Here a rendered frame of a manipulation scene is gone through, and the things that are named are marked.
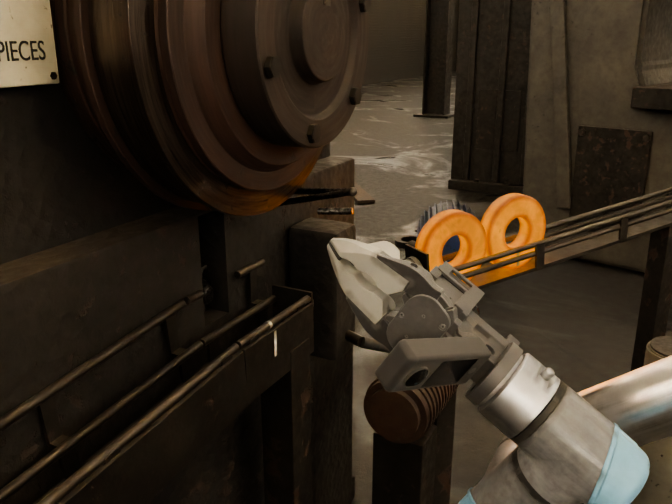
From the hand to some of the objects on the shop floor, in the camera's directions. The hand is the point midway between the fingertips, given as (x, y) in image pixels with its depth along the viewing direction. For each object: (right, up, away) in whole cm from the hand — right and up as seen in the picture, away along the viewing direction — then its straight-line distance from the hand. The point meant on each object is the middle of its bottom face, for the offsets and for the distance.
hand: (336, 252), depth 68 cm
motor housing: (+15, -71, +76) cm, 105 cm away
